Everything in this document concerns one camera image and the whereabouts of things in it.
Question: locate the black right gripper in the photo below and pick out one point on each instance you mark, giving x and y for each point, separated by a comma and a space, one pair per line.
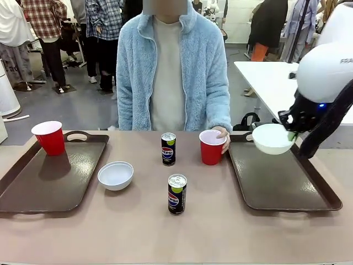
306, 114

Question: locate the white bowl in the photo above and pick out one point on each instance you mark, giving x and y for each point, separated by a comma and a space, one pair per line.
115, 176
271, 143

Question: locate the red plastic cup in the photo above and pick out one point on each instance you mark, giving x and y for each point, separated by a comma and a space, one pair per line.
210, 154
52, 143

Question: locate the person's right forearm blue sleeve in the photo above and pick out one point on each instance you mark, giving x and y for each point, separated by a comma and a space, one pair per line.
127, 110

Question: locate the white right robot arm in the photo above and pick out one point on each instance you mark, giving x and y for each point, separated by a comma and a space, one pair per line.
325, 71

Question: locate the person's left forearm blue sleeve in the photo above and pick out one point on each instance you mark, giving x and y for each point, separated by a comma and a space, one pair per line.
219, 110

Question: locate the person's left hand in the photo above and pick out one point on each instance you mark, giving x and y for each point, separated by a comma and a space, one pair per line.
224, 138

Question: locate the black bag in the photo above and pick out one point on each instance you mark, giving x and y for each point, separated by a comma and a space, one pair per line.
245, 122

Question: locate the white background table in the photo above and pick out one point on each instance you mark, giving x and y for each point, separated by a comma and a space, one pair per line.
270, 85

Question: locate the brown plastic tray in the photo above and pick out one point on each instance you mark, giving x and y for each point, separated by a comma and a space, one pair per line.
55, 179
275, 182

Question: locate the black stand pole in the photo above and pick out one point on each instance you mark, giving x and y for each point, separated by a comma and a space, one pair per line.
298, 30

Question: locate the bystander in light striped shirt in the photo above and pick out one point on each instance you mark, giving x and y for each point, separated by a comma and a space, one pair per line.
300, 27

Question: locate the bystander in black coat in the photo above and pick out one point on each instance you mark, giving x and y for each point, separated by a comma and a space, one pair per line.
266, 25

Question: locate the black Pepsi can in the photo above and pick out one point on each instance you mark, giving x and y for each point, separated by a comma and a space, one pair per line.
177, 198
168, 154

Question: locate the person in blue fleece jacket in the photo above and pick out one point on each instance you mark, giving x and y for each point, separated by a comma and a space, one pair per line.
165, 82

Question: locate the bystander in blue plaid shirt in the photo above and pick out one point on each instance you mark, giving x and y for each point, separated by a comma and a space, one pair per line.
103, 33

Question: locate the bystander in red plaid shirt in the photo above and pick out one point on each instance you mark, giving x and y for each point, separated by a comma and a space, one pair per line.
49, 33

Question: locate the white tube on floor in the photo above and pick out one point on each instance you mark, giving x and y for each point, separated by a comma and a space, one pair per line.
16, 117

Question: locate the white cylindrical appliance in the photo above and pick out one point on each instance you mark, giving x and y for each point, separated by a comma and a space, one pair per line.
8, 94

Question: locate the bystander in white top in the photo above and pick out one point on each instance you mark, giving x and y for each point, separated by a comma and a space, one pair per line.
12, 41

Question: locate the white background desk frame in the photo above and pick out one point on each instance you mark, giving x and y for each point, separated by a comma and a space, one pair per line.
80, 44

